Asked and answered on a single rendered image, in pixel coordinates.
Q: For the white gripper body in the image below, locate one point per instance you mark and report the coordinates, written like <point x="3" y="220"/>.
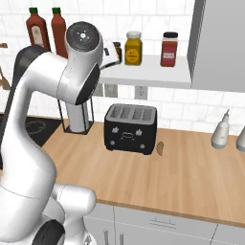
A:
<point x="111" y="55"/>

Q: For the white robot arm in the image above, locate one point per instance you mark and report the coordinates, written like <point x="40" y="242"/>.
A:
<point x="30" y="127"/>

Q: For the white cabinet shelf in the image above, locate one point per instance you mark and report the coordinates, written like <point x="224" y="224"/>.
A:
<point x="150" y="75"/>

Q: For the red shaker with black cap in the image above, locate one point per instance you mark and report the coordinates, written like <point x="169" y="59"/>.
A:
<point x="169" y="49"/>

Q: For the red sauce bottle with label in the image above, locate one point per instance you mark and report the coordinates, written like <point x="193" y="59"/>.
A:
<point x="37" y="30"/>

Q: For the grey cabinet door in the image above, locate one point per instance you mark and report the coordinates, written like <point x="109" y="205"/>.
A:
<point x="220" y="44"/>

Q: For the white condiment bottle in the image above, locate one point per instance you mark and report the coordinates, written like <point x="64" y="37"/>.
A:
<point x="220" y="134"/>

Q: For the grey shaker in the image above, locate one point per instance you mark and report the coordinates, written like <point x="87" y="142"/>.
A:
<point x="241" y="140"/>

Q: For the small dark brown jar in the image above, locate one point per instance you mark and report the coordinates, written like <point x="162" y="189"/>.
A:
<point x="118" y="51"/>

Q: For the yellow jar with white lid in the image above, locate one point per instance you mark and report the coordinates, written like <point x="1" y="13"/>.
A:
<point x="133" y="49"/>

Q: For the white paper towel roll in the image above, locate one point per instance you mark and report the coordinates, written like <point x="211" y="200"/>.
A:
<point x="76" y="116"/>

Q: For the black four-slot toaster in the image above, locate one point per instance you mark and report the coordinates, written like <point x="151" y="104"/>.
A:
<point x="130" y="132"/>

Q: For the black hob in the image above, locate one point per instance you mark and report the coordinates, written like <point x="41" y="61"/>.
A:
<point x="41" y="129"/>

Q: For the small brown oval item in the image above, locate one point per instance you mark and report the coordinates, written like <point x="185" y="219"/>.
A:
<point x="160" y="148"/>

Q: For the brown hanging wooden tool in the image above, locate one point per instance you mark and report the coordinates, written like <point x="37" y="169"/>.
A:
<point x="4" y="81"/>
<point x="3" y="45"/>

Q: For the narrow grey drawer front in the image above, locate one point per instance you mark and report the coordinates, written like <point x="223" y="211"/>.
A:
<point x="105" y="212"/>

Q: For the grey cupboard door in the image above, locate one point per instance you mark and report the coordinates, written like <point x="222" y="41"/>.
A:
<point x="166" y="237"/>
<point x="99" y="231"/>

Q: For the wide grey drawer front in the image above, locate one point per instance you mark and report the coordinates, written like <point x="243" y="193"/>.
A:
<point x="191" y="223"/>

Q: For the grey wall outlet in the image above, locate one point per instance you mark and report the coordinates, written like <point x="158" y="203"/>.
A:
<point x="110" y="90"/>

